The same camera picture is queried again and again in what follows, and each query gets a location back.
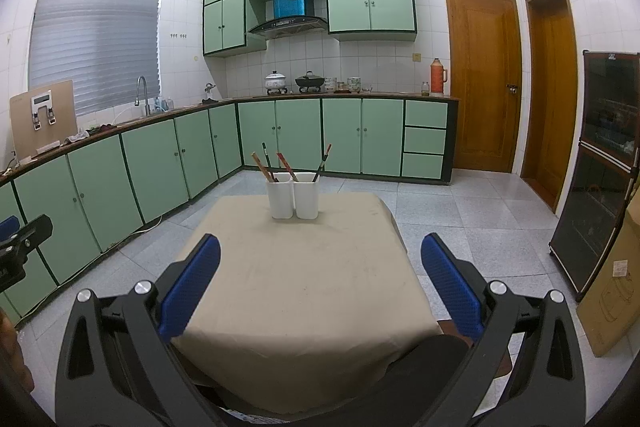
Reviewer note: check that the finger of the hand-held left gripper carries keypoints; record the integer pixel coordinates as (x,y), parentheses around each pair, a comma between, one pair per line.
(9,228)
(35,234)

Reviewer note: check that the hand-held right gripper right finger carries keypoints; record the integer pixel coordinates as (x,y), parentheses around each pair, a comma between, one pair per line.
(450,282)

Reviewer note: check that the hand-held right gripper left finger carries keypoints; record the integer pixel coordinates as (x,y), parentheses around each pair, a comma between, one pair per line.
(192,282)

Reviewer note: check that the white plastic utensil container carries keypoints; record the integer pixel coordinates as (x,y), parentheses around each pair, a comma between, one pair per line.
(306,199)
(281,199)

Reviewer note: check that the light wooden chopstick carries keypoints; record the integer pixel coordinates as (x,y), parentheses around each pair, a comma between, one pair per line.
(262,167)

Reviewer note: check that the red-brown chopstick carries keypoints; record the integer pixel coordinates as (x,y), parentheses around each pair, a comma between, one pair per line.
(287,167)

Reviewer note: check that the black chopstick with red tip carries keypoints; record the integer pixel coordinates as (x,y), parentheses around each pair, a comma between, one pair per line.
(322,162)

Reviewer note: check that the person's left hand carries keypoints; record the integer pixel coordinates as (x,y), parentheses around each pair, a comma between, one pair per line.
(12,357)

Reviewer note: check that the brown board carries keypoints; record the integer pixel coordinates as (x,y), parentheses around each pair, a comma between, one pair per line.
(60,137)

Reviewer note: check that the beige tablecloth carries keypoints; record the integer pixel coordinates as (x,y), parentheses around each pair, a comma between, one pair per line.
(300,287)

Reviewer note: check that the white clamp device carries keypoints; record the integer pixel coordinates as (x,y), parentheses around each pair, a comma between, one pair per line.
(42,107)

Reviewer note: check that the brown cardboard box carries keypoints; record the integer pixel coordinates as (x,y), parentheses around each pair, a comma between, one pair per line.
(615,292)

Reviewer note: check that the chrome kitchen faucet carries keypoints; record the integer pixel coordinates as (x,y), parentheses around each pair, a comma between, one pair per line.
(144,94)

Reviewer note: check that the black glass-door cabinet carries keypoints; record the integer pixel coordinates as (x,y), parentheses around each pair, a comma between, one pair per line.
(595,177)

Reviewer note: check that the green base cabinets with countertop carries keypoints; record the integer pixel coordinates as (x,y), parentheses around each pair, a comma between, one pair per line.
(300,137)

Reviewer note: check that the dish soap bottles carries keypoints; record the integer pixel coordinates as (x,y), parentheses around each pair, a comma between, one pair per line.
(162,103)

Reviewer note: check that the small glass jar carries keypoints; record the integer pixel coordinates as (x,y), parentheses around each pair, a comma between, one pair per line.
(425,89)

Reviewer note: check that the closed wooden door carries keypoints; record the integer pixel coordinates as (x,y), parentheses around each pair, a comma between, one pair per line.
(482,82)

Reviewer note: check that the grey window blind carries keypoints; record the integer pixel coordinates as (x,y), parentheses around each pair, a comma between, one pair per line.
(95,39)

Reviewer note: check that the red thermos flask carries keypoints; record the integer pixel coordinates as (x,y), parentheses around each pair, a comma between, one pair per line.
(439,77)

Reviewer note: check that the white enamel pot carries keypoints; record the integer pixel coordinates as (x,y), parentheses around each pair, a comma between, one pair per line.
(275,82)

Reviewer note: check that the black wok with lid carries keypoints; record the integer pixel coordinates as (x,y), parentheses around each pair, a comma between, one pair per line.
(309,82)

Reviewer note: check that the black range hood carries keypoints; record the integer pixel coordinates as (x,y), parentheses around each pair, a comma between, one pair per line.
(289,27)

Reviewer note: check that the blue box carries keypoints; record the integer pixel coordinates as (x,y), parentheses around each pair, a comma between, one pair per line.
(292,2)

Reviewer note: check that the wooden door in frame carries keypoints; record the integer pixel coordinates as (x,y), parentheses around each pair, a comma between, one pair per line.
(550,97)

